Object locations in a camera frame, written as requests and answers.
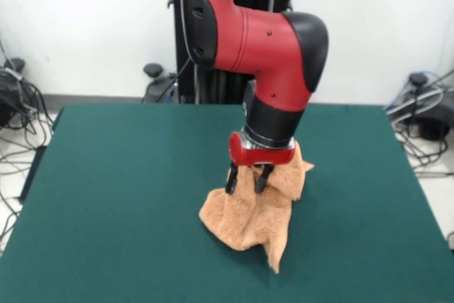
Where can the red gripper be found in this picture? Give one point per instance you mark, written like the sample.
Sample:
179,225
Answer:
266,157

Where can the tan terry towel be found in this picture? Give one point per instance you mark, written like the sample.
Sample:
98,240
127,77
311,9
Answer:
248,218

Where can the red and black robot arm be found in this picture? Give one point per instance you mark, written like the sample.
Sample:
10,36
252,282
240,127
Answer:
259,40

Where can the dark green tablecloth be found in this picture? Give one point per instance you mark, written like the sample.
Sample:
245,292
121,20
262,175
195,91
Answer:
106,193

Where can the black round foot knob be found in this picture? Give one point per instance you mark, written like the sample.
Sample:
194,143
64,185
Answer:
15,64
418,78
152,70

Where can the dark stand base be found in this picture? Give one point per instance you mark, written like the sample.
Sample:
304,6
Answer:
7,100

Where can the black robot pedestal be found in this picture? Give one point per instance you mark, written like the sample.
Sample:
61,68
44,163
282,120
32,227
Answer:
227,86

